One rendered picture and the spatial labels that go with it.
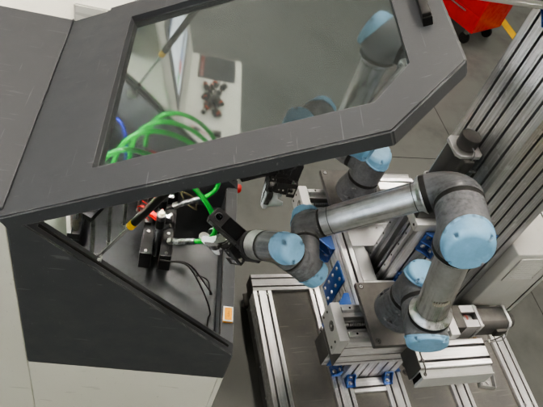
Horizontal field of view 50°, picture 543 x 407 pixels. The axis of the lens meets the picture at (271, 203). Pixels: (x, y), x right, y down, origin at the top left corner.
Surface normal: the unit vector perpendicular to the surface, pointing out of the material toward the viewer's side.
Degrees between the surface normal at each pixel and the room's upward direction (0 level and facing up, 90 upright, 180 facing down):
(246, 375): 0
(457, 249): 82
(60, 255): 90
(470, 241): 83
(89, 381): 90
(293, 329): 0
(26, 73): 0
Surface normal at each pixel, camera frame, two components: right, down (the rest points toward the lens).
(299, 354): 0.24, -0.64
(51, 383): 0.02, 0.76
